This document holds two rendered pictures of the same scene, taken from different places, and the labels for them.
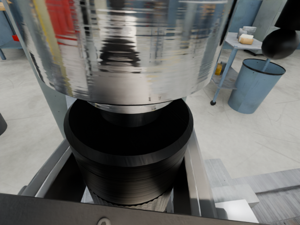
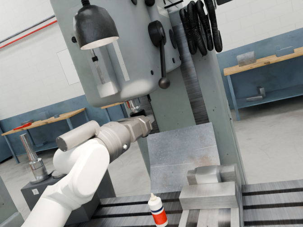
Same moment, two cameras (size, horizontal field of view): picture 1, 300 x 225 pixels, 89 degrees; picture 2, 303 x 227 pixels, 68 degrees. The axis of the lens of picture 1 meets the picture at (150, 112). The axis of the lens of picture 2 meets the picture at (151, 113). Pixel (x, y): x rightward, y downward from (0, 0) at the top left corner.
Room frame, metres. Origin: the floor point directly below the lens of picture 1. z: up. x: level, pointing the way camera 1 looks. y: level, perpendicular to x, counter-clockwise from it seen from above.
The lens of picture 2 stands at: (-0.47, -0.40, 1.38)
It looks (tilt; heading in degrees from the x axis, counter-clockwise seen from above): 12 degrees down; 34
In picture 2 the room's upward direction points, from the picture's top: 18 degrees counter-clockwise
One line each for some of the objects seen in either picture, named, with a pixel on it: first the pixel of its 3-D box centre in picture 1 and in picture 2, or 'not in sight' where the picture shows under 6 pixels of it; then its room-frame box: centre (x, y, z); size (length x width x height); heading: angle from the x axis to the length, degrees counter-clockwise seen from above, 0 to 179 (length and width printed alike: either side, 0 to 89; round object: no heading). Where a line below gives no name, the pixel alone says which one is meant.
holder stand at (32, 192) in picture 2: not in sight; (61, 194); (-0.04, 0.43, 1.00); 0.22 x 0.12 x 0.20; 113
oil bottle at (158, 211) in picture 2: not in sight; (157, 208); (-0.01, 0.01, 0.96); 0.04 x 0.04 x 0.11
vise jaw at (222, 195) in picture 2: not in sight; (208, 195); (0.02, -0.15, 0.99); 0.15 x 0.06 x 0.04; 101
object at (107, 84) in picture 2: not in sight; (96, 52); (-0.06, -0.02, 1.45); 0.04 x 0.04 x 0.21; 13
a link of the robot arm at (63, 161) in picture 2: not in sight; (85, 149); (-0.16, 0.02, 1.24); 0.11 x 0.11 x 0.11; 88
